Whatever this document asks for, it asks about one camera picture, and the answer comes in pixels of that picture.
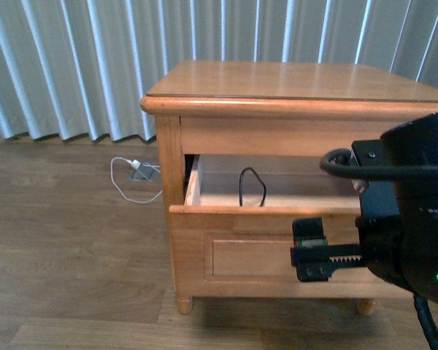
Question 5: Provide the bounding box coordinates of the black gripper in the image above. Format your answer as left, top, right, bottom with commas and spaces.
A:
291, 215, 405, 283

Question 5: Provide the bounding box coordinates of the wooden drawer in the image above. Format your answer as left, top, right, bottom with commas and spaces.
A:
169, 155, 407, 298

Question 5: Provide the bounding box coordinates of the black charger cable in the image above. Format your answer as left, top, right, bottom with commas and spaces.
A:
239, 167, 267, 208

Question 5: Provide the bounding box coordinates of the light wooden nightstand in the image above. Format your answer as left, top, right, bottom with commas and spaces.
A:
140, 61, 438, 314

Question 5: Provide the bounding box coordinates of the metal floor socket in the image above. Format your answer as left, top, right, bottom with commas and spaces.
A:
128, 163, 159, 182

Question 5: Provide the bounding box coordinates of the white pleated curtain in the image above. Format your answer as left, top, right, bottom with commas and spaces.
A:
0, 1, 438, 140

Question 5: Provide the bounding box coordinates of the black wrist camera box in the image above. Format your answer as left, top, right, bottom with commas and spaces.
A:
350, 139, 401, 219

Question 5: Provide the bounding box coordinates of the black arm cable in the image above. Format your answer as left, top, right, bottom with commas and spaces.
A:
319, 147, 438, 350

